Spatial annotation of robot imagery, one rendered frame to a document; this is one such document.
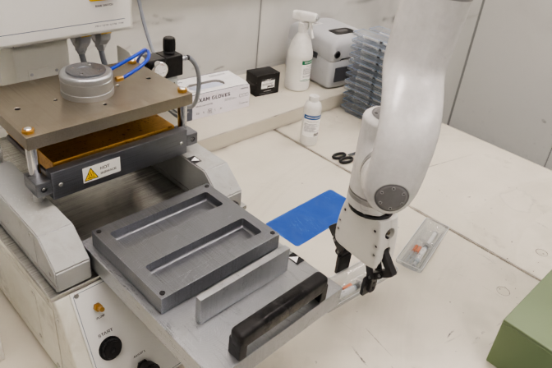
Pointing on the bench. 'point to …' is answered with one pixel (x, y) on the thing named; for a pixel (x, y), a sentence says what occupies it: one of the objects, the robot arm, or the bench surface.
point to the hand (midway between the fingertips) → (355, 273)
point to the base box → (43, 315)
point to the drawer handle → (276, 313)
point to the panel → (116, 329)
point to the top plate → (86, 100)
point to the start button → (111, 348)
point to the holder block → (184, 245)
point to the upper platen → (97, 141)
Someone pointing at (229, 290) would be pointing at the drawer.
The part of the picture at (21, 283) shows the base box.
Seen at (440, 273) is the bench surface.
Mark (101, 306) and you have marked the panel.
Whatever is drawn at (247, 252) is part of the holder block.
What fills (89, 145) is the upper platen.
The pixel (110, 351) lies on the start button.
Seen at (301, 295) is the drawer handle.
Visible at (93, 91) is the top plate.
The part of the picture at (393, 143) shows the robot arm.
